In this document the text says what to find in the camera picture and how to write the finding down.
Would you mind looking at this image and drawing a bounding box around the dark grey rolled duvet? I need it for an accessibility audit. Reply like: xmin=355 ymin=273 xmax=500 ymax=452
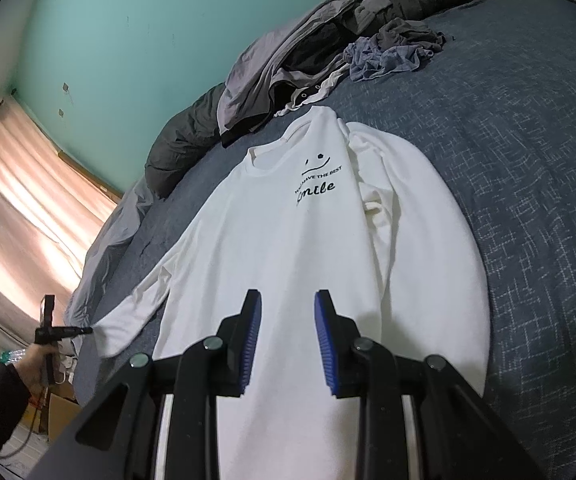
xmin=145 ymin=0 xmax=472 ymax=197

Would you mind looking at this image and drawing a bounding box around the pink curtain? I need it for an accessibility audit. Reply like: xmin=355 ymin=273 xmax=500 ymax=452
xmin=0 ymin=96 xmax=116 ymax=349

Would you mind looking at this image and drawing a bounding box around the person's left hand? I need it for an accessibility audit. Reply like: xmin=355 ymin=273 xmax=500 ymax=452
xmin=13 ymin=344 xmax=59 ymax=394

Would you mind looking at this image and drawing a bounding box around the blue-grey crumpled garment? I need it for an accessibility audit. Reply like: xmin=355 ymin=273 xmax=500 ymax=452
xmin=343 ymin=18 xmax=452 ymax=81

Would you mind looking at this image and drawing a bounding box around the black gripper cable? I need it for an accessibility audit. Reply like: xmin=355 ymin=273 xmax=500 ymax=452
xmin=0 ymin=383 xmax=51 ymax=461

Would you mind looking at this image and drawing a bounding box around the black and white garment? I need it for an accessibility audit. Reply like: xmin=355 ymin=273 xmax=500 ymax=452
xmin=274 ymin=63 xmax=350 ymax=117

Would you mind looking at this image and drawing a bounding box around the light grey blanket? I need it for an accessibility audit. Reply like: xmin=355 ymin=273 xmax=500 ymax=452
xmin=64 ymin=176 xmax=162 ymax=326

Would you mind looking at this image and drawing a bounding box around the grey shirt pile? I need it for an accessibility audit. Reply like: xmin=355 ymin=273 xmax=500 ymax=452
xmin=216 ymin=0 xmax=392 ymax=145

